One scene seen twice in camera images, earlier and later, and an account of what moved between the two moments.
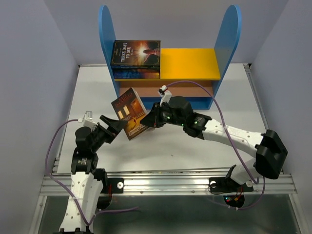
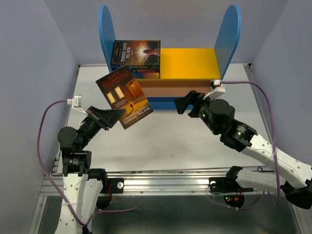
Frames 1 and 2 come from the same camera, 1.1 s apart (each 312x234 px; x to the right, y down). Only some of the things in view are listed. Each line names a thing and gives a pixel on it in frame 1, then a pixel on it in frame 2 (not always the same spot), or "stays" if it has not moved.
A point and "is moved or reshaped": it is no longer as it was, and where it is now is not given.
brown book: x=130 y=108 is moved or reshaped
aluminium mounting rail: x=180 y=183 stays
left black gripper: x=115 y=125 to x=105 y=117
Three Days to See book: x=136 y=52 stays
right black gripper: x=152 y=119 to x=192 y=97
